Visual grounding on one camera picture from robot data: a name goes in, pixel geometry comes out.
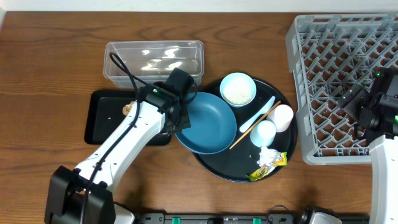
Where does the blue plate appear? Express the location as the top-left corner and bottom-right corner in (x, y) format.
(176, 92), (237, 154)

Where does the brown mushroom food scrap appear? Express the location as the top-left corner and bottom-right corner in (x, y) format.
(122, 101), (136, 116)

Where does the white tissue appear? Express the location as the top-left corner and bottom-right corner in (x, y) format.
(257, 146), (282, 167)

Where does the yellow snack wrapper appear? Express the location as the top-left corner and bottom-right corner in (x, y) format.
(247, 152), (287, 182)

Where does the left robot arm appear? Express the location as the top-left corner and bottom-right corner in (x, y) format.
(44, 82), (191, 223)

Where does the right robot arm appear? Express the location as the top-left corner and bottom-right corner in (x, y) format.
(338, 68), (397, 224)

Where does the grey dishwasher rack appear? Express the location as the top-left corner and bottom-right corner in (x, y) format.
(285, 13), (397, 165)

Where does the light blue bowl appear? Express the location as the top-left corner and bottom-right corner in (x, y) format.
(220, 72), (257, 108)

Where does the clear plastic bin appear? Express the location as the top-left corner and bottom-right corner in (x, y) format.
(103, 40), (204, 89)

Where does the black rectangular tray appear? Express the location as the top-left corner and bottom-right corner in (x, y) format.
(84, 90), (174, 146)

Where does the light blue cup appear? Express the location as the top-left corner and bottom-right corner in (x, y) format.
(250, 120), (276, 147)

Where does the light blue plastic knife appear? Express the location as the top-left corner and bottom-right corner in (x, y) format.
(239, 96), (275, 133)

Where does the black round tray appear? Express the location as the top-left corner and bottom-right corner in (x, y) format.
(193, 78), (298, 182)

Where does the pink cup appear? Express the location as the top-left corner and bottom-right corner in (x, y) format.
(267, 105), (294, 133)

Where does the wooden chopstick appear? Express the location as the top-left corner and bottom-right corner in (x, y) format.
(229, 101), (281, 149)

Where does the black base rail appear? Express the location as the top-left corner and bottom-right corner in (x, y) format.
(133, 212), (373, 224)

